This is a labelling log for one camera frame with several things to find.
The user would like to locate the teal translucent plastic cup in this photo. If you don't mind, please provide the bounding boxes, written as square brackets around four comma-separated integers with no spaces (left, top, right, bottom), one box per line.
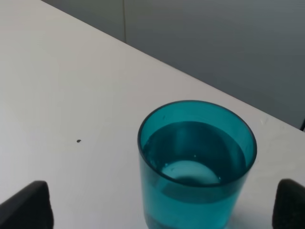
[137,100,257,229]

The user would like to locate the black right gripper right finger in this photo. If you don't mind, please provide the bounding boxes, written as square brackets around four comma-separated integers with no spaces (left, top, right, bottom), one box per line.
[272,179,305,229]

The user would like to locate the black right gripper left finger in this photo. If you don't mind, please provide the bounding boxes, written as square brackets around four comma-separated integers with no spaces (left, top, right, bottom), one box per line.
[0,181,54,229]

